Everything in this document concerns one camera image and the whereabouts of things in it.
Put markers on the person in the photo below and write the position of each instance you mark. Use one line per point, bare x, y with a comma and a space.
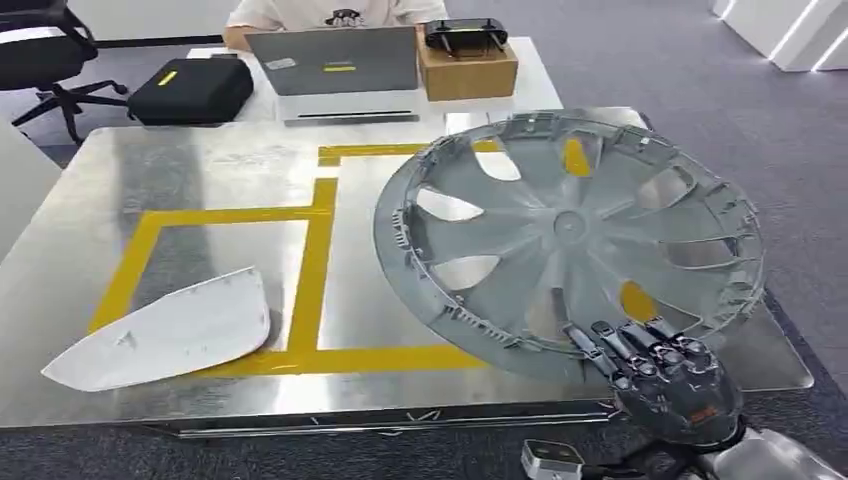
298, 10

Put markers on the brown cardboard box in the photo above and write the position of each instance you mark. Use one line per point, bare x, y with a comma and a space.
467, 76

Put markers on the white flat box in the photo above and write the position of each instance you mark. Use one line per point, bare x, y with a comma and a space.
351, 106

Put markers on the yellow tape bench marking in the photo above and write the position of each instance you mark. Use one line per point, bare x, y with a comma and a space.
324, 265

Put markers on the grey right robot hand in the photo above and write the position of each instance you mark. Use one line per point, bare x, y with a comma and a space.
682, 397

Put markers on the white angular pedestal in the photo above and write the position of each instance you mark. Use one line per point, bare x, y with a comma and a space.
782, 33

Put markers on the black carry case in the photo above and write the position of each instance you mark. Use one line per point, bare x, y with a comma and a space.
192, 89

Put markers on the white plastic body panel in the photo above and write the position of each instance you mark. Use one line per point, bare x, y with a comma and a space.
172, 331

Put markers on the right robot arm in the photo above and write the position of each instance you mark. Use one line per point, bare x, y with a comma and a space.
782, 457

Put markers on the black office chair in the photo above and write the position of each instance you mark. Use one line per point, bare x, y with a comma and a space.
40, 53

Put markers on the grey plastic wheel cover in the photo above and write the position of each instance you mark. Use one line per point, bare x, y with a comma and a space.
570, 225

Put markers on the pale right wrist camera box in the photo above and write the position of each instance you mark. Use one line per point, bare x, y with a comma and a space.
550, 460

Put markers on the black handheld controller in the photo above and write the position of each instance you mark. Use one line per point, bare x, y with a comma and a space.
464, 33

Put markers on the grey laptop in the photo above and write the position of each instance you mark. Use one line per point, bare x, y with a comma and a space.
331, 60

